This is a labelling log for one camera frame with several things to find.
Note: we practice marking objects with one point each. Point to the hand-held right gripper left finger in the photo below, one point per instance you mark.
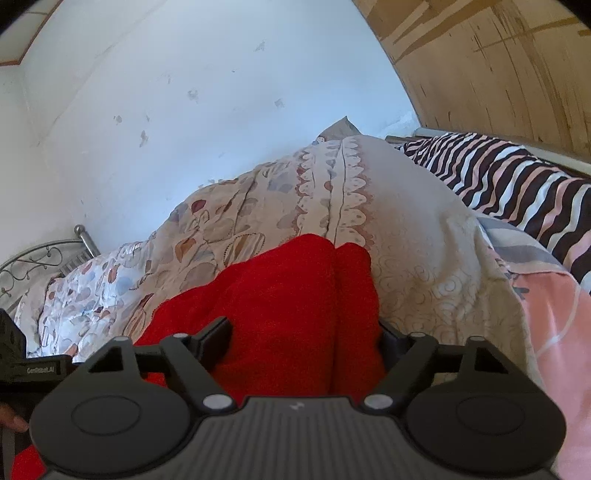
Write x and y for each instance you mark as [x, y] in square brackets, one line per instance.
[217, 334]

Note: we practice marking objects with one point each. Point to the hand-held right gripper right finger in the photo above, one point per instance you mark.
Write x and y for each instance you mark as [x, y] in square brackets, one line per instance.
[392, 342]

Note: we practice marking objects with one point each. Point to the red knitted sweater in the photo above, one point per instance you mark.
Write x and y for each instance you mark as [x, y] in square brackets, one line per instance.
[286, 300]

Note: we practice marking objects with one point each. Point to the person's left hand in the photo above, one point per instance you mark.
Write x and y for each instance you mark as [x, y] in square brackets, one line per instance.
[11, 419]

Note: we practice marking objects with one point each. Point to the metal bed headboard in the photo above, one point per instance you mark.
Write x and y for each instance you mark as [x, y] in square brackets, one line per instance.
[32, 265]

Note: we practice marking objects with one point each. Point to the pink printed sheet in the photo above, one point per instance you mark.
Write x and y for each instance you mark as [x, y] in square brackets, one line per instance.
[563, 332]

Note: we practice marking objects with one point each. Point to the striped bed cloth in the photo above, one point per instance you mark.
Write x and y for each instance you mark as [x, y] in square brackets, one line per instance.
[517, 184]

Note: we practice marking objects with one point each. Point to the grey pillow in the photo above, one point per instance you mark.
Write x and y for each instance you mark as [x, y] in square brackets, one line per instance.
[340, 128]

